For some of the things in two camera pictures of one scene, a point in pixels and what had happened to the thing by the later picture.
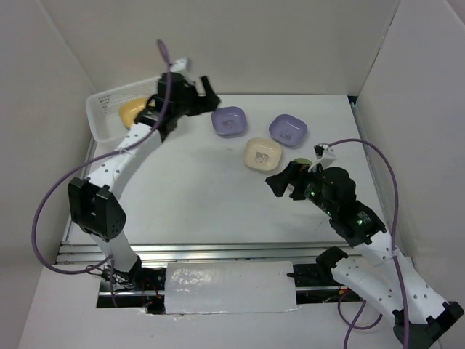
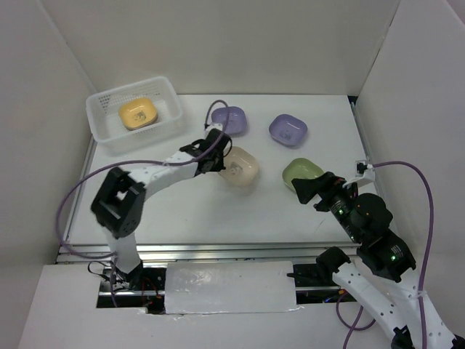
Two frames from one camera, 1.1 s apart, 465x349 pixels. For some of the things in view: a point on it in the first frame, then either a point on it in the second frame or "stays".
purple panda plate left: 229,121 stays
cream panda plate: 262,153 to 241,166
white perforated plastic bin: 104,123 stays
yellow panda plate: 129,110 stays
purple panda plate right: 288,129 stays
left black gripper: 198,102 to 219,164
